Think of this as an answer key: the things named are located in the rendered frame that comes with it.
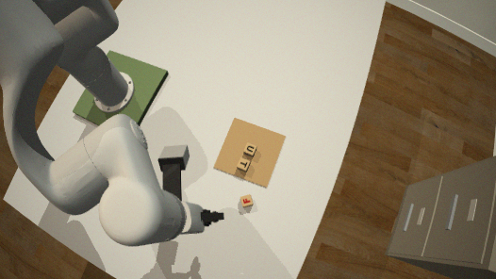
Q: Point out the tan mat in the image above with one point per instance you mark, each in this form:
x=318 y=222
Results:
x=268 y=146

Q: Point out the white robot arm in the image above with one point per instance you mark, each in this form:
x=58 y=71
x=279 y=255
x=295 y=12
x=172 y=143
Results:
x=113 y=159

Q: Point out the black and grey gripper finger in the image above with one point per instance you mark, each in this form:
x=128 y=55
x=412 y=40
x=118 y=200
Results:
x=207 y=217

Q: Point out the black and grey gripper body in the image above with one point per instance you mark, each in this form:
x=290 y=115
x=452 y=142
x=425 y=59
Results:
x=193 y=223

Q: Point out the tan letter block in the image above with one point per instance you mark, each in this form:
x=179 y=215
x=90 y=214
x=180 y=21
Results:
x=246 y=200
x=250 y=149
x=243 y=164

